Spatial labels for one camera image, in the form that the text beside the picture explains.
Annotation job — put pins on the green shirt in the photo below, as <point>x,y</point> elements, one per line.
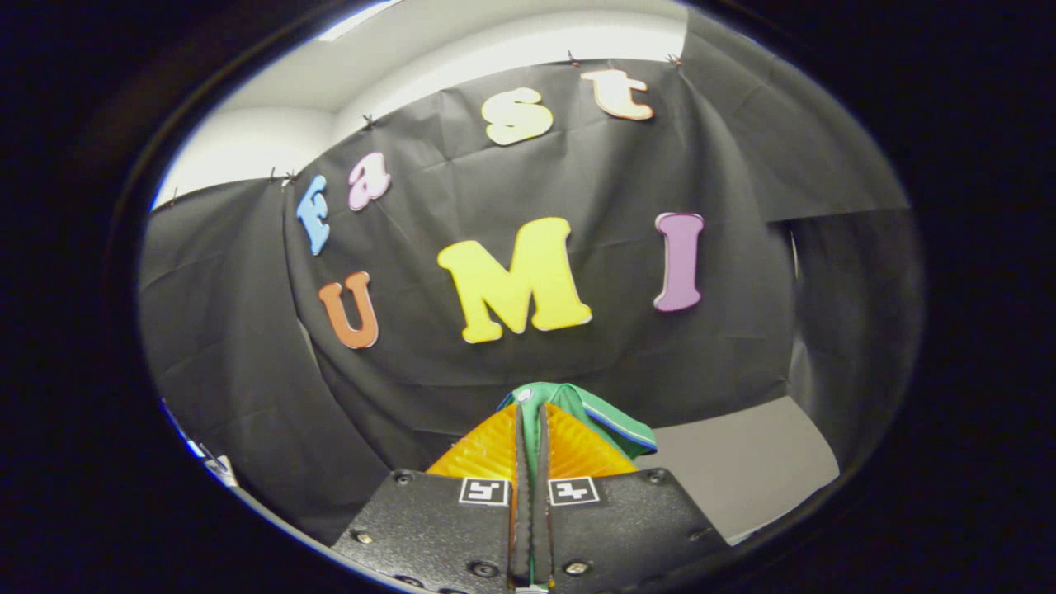
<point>606,417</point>

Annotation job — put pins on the black backdrop cloth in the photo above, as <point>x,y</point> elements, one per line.
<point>577,165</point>

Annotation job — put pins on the beige cabinet with dark top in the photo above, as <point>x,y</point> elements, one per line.
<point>742,462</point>

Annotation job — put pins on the blue and white object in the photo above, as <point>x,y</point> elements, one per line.
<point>210,462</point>

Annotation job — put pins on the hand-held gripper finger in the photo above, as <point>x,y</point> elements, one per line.
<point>522,495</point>
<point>542,495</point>

